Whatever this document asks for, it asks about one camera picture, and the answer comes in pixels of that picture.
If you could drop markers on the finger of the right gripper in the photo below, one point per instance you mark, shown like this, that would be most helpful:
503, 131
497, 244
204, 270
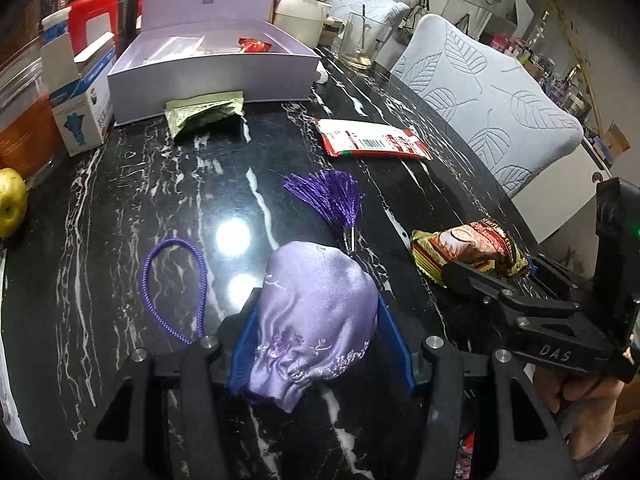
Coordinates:
476, 297

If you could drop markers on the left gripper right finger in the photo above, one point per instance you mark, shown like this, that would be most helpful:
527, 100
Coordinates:
396, 350

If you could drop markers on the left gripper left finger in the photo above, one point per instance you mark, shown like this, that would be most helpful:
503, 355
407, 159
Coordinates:
246, 343

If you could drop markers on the gold red packet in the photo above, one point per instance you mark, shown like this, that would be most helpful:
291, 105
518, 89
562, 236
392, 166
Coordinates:
482, 244

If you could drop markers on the purple satin pouch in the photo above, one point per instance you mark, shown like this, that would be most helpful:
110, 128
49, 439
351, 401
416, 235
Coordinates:
318, 309

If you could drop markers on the red white snack packet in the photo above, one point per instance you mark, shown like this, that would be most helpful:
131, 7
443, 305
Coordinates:
349, 138

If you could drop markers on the green tea packet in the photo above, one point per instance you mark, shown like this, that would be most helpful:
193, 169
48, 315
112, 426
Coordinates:
184, 117

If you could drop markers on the bright red candy packet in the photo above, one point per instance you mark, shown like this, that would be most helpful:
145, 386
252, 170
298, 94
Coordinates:
253, 45

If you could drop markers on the person's right hand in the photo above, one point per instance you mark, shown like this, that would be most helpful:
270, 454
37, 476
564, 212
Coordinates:
594, 399

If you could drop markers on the near leaf-pattern chair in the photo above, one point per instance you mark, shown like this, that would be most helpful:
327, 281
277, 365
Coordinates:
496, 107

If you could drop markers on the leaf-pattern chair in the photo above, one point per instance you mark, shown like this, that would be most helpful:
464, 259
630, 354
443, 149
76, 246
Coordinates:
496, 107
387, 12

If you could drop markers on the metal spoon in glass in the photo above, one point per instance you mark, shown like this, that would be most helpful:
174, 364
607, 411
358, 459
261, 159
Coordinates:
362, 54

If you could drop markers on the white rolled towel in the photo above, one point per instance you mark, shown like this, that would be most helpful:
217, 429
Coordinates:
322, 74

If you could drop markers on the yellow lemon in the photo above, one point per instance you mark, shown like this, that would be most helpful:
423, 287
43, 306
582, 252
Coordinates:
13, 201

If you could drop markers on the clear drinking glass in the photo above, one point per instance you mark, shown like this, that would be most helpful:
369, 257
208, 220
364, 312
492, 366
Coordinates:
351, 41

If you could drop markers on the amber liquid jar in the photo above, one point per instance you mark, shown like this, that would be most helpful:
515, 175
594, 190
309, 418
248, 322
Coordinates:
30, 141

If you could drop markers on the blue white carton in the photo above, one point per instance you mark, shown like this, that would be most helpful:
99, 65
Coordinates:
79, 94

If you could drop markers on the clear plastic snack packet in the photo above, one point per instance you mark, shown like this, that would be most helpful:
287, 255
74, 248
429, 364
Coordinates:
175, 48

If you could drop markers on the far leaf-pattern chair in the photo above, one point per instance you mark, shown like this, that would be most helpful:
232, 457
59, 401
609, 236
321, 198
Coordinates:
387, 12

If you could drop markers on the lavender gift box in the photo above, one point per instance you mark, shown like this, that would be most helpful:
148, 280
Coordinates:
139, 91

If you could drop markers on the cream white kettle jar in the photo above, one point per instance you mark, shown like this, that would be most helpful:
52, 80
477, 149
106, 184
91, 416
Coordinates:
302, 19

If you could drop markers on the red box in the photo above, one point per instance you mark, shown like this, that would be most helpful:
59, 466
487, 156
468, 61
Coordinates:
89, 19

